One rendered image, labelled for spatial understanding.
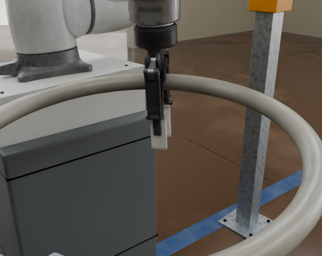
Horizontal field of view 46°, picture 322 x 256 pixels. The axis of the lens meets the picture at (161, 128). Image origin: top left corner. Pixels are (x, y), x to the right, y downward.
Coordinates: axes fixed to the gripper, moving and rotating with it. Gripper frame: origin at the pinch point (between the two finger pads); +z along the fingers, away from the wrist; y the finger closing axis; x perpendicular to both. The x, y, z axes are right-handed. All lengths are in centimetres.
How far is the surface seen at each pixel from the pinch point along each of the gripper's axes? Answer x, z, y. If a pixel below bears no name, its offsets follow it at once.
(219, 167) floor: 9, 95, -138
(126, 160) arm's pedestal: -12.9, 18.2, -16.5
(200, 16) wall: -35, 83, -590
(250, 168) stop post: 24, 60, -82
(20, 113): -19.8, -9.4, 15.2
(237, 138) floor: 21, 98, -183
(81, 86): -12.9, -10.6, 5.8
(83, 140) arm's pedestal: -20.5, 8.4, -8.6
